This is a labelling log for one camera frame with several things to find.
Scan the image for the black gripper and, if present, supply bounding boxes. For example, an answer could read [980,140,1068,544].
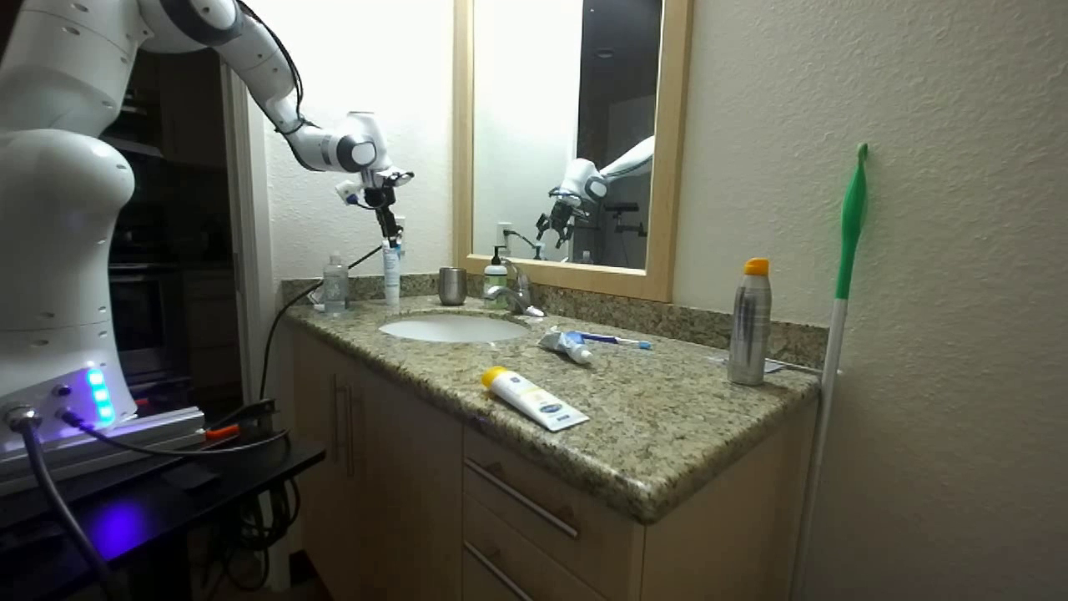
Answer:
[356,159,416,248]

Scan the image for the white bottle with blue print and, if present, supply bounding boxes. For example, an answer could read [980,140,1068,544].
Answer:
[381,237,406,310]

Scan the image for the clear plastic water bottle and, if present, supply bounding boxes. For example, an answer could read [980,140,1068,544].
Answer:
[322,248,352,321]

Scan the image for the white oval sink basin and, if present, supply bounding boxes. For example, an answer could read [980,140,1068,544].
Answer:
[377,310,534,346]

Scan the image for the grey metal cup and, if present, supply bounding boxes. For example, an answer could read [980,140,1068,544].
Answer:
[433,262,468,310]

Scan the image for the clear soap dispenser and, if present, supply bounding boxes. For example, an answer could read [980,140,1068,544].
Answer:
[481,244,514,303]

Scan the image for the chrome faucet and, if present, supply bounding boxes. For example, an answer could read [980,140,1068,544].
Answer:
[503,260,546,322]

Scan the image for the wood framed mirror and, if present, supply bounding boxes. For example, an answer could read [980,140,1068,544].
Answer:
[451,0,699,303]

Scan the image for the white toothpaste tube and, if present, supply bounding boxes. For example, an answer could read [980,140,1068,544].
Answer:
[539,326,599,371]

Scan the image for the white tube with yellow cap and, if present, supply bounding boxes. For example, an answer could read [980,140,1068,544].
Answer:
[478,364,592,435]

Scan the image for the blue toothbrush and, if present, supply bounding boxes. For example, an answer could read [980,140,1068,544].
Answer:
[557,326,658,355]

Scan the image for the orange black clamp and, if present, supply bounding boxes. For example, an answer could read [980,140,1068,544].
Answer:
[201,398,279,447]

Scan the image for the beige vanity cabinet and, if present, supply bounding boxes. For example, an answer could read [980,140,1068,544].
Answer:
[278,321,821,601]

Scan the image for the black table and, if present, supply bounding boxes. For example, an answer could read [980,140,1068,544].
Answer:
[0,426,332,601]

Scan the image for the silver spray can orange cap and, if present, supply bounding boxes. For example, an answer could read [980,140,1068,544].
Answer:
[728,252,775,391]

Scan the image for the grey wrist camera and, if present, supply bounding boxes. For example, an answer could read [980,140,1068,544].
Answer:
[334,180,373,214]

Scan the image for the black power cable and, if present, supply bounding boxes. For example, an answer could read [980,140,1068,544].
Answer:
[258,240,388,406]

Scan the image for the metal drawer handle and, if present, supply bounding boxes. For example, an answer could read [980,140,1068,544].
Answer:
[461,536,539,601]
[461,458,585,541]

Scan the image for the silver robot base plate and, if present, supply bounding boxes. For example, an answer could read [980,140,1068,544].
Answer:
[0,404,210,494]

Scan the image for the grey cable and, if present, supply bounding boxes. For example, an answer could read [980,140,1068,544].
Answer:
[3,406,126,601]

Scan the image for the mop with green handle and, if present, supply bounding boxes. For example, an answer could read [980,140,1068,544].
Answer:
[784,140,873,601]

